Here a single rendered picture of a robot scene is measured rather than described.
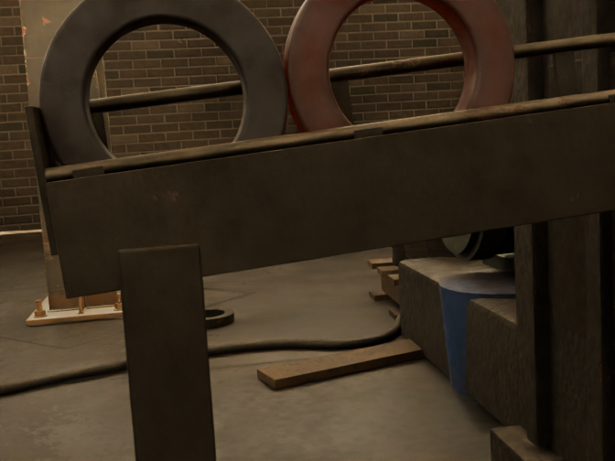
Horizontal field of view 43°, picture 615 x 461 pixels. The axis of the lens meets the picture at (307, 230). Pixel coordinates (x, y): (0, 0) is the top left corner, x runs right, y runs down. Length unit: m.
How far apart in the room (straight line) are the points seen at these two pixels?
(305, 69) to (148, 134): 6.09
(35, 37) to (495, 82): 2.66
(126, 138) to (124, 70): 0.55
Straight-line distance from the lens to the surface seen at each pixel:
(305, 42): 0.62
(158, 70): 6.71
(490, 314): 1.75
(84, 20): 0.62
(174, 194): 0.58
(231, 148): 0.59
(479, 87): 0.65
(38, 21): 3.20
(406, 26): 7.03
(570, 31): 1.30
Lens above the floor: 0.64
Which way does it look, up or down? 7 degrees down
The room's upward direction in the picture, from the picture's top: 3 degrees counter-clockwise
